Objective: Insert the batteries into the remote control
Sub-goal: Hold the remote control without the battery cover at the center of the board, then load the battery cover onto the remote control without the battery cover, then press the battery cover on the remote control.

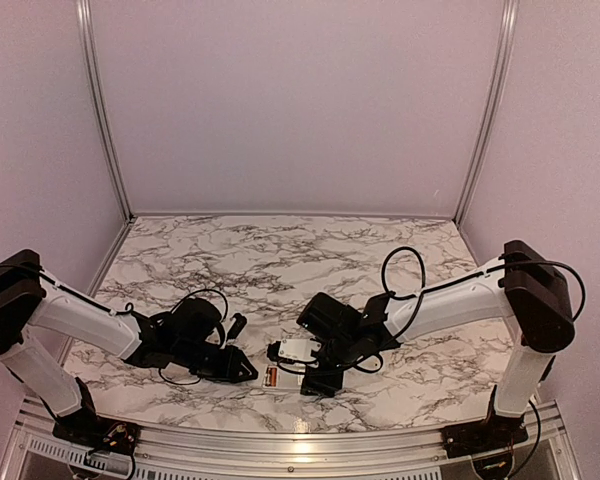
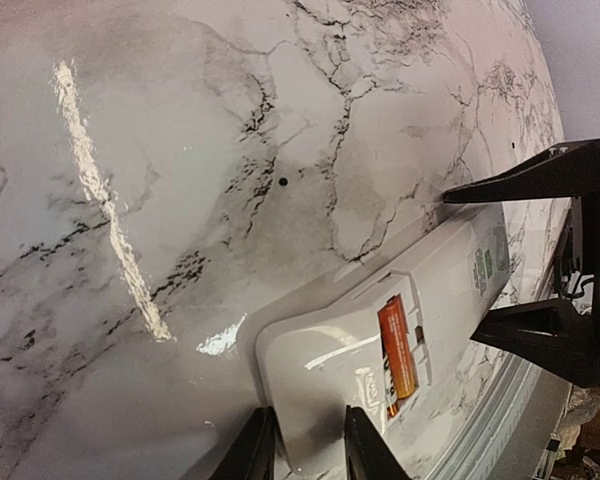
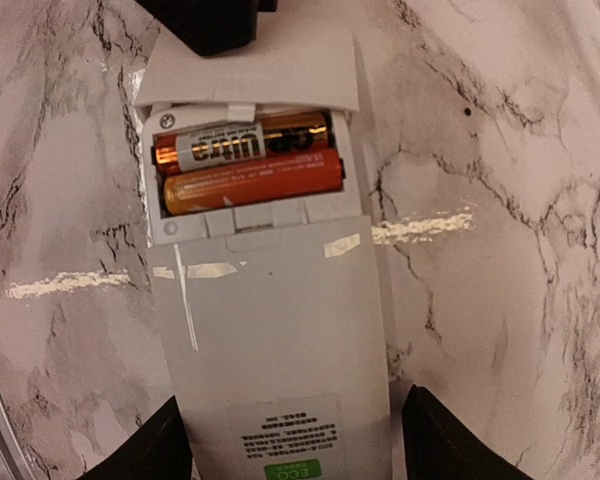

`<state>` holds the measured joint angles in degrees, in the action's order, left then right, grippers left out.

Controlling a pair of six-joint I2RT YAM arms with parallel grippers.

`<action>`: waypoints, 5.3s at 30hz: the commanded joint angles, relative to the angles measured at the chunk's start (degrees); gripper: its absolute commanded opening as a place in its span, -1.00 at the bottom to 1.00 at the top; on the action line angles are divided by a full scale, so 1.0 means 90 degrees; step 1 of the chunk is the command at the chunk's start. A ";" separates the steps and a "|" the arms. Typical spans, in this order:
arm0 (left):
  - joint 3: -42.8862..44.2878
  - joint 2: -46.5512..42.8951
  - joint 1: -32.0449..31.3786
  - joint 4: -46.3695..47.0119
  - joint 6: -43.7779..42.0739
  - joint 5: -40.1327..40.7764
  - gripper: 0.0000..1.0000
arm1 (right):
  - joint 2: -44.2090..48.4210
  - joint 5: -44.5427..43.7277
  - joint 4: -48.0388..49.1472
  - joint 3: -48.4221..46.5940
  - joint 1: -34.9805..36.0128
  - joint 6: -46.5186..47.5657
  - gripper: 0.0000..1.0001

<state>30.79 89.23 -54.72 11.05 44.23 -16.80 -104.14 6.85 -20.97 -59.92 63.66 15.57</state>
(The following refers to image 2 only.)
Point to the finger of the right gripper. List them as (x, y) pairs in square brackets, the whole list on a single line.
[(551, 334), (570, 169)]

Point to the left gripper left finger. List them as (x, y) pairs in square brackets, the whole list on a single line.
[(252, 455)]

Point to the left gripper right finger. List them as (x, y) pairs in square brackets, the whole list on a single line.
[(367, 456)]

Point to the orange AA battery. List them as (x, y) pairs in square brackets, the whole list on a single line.
[(398, 364)]

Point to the white remote control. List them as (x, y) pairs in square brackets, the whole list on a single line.
[(381, 346)]

